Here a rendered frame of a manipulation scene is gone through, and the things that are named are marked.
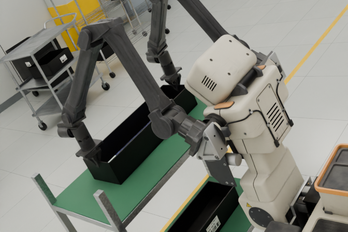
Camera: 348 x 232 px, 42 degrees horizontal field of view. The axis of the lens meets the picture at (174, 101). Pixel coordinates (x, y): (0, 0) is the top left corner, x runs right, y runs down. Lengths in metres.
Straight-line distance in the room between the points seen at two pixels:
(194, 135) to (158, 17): 0.64
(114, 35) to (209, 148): 0.46
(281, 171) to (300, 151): 1.52
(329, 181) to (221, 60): 0.52
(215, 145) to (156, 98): 0.24
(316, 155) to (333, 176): 1.60
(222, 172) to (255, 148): 0.17
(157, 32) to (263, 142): 0.71
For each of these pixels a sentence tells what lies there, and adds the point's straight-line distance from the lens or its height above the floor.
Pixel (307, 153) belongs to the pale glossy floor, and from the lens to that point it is 3.20.
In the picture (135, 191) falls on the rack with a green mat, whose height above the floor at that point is 0.95.
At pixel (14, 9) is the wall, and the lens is 6.91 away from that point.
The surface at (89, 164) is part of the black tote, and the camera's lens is 1.91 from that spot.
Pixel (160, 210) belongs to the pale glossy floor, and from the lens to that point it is 3.21.
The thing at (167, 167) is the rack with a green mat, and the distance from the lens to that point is 1.80.
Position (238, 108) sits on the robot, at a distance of 1.40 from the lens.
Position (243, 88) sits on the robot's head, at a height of 1.26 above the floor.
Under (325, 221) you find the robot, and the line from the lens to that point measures 1.56.
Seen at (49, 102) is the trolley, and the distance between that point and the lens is 5.43.
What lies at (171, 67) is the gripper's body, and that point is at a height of 1.16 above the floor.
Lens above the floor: 1.91
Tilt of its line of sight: 25 degrees down
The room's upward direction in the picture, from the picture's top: 24 degrees counter-clockwise
